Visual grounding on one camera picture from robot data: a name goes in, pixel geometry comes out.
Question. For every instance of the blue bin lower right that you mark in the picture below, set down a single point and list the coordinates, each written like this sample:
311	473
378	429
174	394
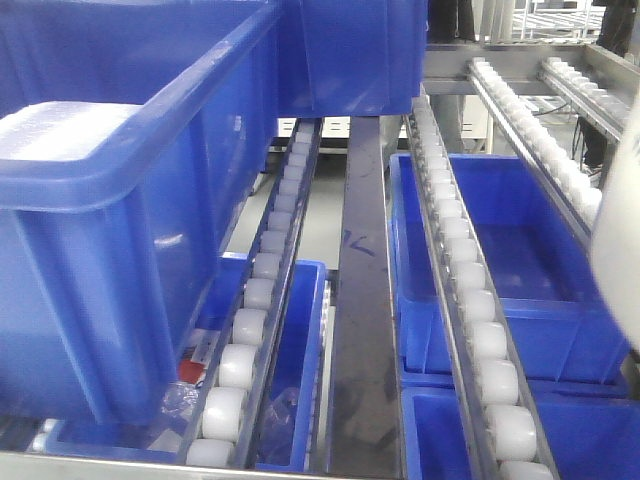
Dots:
565	337

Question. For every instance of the steel centre beam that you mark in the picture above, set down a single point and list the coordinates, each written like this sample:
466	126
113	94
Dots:
364	434

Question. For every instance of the white roller track far right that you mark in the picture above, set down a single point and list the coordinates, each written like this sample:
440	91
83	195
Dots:
606	111

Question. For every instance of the blue bin bottom right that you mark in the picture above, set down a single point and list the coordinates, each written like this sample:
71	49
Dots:
590	438

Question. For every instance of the blue bin front left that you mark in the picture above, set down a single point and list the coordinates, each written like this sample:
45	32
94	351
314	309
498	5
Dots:
131	134

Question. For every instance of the white roller track middle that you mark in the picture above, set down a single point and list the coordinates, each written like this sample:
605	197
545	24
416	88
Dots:
503	432

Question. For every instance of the blue bin upper middle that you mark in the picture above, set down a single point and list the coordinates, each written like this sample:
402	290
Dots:
350	58

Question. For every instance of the blue bin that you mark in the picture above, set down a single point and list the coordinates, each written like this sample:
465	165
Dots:
350	58
131	134
287	421
590	438
565	337

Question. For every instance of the white roller track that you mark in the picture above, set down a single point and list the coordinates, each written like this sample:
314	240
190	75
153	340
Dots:
503	432
568	188
606	111
227	414

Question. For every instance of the white roller track left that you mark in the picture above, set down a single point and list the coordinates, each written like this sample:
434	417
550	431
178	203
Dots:
227	414

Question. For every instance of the blue bin lower left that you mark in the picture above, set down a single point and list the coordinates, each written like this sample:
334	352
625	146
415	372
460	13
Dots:
287	421

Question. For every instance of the white round bin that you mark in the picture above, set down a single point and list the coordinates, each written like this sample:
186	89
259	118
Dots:
614	250

